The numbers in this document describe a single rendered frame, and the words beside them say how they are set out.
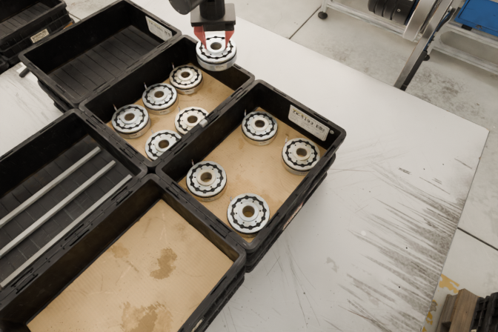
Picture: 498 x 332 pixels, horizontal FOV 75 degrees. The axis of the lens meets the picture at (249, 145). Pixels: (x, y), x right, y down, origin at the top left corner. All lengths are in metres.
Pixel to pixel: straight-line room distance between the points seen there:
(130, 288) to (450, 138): 1.08
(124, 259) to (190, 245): 0.15
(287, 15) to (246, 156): 2.04
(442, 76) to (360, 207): 1.78
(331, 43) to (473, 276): 1.71
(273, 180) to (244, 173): 0.08
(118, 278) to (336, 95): 0.92
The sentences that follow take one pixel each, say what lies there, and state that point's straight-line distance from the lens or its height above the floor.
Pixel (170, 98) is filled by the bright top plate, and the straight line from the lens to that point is 1.01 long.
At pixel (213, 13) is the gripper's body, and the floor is 1.16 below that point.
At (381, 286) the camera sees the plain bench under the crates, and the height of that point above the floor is 0.70.
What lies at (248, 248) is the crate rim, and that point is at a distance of 0.70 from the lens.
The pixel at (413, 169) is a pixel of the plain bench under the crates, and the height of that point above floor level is 0.70.
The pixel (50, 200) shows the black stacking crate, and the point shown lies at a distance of 0.97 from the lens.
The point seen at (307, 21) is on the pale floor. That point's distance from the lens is 2.79.
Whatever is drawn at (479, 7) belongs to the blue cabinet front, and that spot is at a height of 0.45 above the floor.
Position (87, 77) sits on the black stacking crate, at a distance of 1.20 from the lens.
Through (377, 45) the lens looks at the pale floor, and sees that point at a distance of 2.72.
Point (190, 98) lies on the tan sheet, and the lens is 1.04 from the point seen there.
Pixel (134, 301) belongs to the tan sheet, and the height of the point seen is 0.83.
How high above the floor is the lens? 1.60
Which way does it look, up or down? 57 degrees down
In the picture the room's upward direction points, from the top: 2 degrees clockwise
